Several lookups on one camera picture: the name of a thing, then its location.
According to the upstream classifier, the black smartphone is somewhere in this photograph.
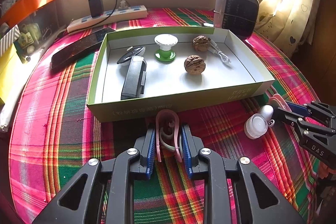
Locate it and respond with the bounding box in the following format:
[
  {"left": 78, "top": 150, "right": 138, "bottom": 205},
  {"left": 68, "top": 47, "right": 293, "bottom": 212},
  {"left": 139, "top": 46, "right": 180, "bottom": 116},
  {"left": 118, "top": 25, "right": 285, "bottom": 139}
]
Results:
[{"left": 51, "top": 27, "right": 115, "bottom": 72}]

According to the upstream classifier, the black rectangular case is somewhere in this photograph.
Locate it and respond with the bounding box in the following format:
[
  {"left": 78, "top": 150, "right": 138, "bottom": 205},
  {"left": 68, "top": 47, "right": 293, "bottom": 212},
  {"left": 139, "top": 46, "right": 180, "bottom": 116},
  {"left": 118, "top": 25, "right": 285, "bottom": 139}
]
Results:
[{"left": 121, "top": 56, "right": 146, "bottom": 100}]

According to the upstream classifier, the white egg-shaped keychain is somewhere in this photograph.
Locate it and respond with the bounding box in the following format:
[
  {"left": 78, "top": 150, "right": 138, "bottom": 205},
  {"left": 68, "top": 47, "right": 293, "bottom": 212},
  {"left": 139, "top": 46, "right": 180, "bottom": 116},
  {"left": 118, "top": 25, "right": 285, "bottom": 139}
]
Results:
[{"left": 258, "top": 105, "right": 274, "bottom": 126}]

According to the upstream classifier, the small silver cylinder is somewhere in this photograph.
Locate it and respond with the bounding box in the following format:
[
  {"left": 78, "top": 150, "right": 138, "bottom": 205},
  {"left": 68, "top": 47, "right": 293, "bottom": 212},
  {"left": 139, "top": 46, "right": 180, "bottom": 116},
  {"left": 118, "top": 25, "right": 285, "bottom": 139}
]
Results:
[{"left": 202, "top": 23, "right": 214, "bottom": 28}]

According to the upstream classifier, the white plug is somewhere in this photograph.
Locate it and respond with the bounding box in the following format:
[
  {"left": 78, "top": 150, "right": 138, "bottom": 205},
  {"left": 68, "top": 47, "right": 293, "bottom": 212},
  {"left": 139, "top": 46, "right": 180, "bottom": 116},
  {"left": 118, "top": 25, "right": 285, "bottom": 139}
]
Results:
[{"left": 118, "top": 0, "right": 130, "bottom": 11}]

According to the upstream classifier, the grey black desk heater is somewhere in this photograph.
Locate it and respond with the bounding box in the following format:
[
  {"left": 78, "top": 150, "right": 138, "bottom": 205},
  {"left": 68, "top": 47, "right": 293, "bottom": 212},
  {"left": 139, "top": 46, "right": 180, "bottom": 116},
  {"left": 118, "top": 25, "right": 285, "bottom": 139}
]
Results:
[{"left": 213, "top": 0, "right": 259, "bottom": 40}]

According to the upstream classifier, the black charger adapter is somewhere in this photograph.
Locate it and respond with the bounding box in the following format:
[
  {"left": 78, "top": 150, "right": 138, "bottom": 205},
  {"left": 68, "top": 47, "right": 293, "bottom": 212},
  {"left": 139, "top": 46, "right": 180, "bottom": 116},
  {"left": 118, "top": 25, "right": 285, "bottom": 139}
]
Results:
[{"left": 88, "top": 0, "right": 104, "bottom": 18}]

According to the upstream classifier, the brown walnut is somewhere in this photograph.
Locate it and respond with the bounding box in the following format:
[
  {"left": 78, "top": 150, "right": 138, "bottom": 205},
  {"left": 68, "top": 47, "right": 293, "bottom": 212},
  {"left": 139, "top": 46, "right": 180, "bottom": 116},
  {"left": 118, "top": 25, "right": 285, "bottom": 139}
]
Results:
[
  {"left": 184, "top": 55, "right": 206, "bottom": 75},
  {"left": 192, "top": 35, "right": 210, "bottom": 52}
]

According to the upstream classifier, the small white round jar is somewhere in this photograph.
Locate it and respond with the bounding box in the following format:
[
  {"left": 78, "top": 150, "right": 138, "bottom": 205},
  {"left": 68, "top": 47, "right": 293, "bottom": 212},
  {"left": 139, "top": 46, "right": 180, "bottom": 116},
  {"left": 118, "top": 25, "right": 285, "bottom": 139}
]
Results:
[{"left": 244, "top": 113, "right": 268, "bottom": 139}]

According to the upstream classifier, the striped grey white box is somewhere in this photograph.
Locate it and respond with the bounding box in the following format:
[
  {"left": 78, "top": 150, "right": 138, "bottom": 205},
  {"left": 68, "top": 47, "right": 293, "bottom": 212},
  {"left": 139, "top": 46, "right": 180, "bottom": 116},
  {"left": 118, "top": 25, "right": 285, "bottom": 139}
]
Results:
[{"left": 0, "top": 24, "right": 20, "bottom": 56}]

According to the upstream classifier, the orange storage tray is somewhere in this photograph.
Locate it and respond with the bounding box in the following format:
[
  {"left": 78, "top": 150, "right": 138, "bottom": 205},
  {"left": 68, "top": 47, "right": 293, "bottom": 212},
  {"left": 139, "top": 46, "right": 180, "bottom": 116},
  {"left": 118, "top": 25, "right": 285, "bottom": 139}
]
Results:
[{"left": 0, "top": 0, "right": 54, "bottom": 28}]

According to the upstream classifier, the yellow box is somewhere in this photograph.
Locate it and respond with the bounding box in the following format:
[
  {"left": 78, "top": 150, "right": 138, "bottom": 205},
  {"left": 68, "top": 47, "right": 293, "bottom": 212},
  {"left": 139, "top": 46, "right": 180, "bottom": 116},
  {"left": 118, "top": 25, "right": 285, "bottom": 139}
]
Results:
[{"left": 0, "top": 44, "right": 22, "bottom": 105}]

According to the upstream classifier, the white power strip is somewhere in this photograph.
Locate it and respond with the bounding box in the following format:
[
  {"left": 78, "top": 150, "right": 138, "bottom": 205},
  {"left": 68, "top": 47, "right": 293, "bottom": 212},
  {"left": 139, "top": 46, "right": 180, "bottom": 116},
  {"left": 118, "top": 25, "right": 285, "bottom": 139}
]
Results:
[{"left": 67, "top": 5, "right": 147, "bottom": 33}]

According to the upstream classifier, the green white cardboard tray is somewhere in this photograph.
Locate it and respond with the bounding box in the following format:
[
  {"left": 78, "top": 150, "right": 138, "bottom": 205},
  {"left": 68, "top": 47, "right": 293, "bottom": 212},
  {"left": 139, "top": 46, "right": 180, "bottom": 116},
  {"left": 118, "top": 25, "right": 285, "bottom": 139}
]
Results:
[{"left": 87, "top": 27, "right": 274, "bottom": 122}]

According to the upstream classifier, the white green thread spool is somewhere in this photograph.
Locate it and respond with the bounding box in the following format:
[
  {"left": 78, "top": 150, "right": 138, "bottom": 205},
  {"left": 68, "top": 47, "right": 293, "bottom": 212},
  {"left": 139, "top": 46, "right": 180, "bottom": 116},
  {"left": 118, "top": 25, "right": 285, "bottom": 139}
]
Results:
[{"left": 154, "top": 34, "right": 178, "bottom": 62}]

